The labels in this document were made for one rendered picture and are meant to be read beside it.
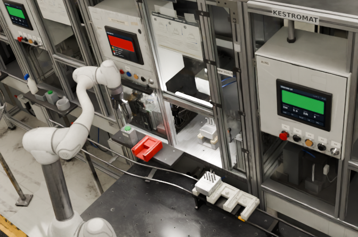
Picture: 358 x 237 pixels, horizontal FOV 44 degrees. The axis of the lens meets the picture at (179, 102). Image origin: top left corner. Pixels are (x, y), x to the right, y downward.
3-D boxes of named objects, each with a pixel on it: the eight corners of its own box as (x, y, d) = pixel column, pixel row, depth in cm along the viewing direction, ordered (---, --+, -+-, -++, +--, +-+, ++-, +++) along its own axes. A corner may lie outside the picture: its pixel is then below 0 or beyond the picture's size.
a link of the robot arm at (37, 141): (81, 256, 249) (46, 252, 256) (93, 236, 263) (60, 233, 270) (49, 137, 217) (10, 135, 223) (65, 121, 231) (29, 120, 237)
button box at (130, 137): (124, 142, 298) (120, 129, 291) (132, 136, 303) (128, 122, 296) (132, 146, 294) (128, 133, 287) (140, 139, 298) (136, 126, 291)
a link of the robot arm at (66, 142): (84, 121, 225) (61, 120, 229) (70, 147, 212) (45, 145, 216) (92, 140, 233) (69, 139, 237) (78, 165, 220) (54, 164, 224)
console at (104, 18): (105, 74, 283) (84, 8, 255) (135, 52, 299) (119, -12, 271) (154, 92, 259) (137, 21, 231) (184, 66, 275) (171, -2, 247)
